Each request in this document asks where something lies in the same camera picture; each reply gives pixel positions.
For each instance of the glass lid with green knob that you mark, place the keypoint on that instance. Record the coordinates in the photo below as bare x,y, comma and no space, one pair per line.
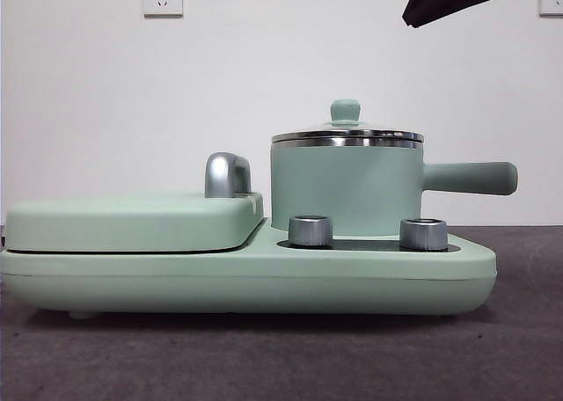
345,113

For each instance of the silver control knob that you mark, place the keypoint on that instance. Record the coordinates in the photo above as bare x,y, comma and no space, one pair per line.
310,231
422,234

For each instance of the mint green appliance base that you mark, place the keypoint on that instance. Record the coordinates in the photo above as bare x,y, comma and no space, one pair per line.
176,282

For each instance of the mint green grill cover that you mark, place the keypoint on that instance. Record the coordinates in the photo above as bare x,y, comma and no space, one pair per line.
110,220

